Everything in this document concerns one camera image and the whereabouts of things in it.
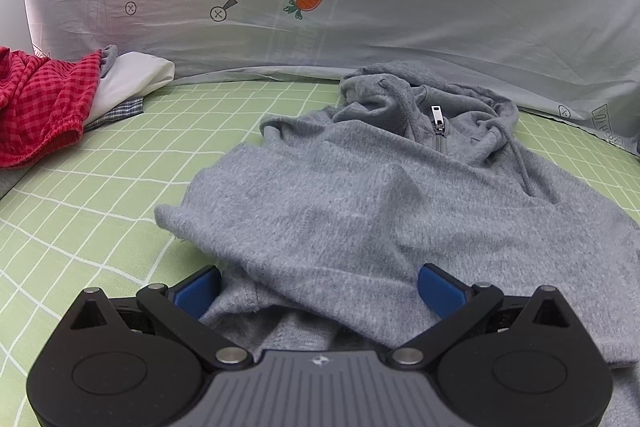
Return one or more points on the grey garment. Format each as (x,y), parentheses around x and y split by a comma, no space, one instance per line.
(110,59)

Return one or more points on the white cloth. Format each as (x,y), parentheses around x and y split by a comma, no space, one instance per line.
(132,79)

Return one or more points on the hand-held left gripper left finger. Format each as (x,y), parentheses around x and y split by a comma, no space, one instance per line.
(200,294)

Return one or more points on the grey zip hoodie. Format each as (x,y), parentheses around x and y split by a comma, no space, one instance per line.
(350,207)

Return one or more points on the red checked pants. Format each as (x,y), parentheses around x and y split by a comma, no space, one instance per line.
(40,107)

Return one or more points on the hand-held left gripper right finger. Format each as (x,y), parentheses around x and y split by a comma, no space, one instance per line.
(440,294)

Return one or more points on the grey carrot printed sheet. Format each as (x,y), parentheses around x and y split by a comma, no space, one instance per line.
(400,7)

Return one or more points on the blue plaid shirt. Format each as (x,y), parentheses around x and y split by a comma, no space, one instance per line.
(120,112)

